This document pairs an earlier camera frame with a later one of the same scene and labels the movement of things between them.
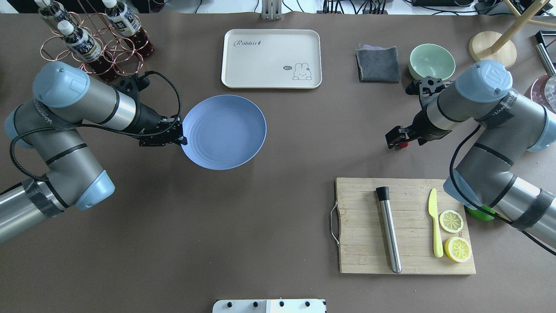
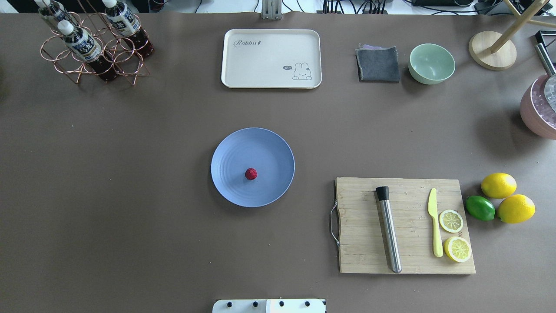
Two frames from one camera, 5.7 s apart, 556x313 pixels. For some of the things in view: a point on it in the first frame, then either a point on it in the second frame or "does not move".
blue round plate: (224, 132) -> (256, 148)
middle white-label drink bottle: (128, 26) does not move
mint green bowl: (431, 60) does not move
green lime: (484, 213) does not move
